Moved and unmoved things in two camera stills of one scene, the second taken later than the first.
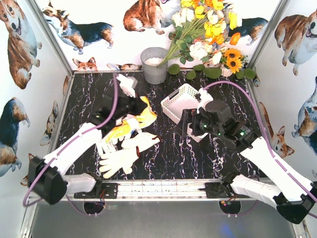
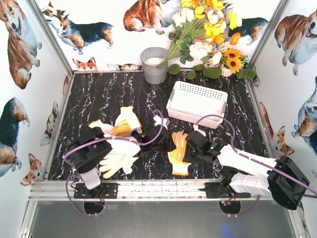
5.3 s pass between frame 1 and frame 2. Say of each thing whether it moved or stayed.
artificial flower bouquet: stayed
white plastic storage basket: moved
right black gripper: moved
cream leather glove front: stayed
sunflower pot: stayed
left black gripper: moved
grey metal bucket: stayed
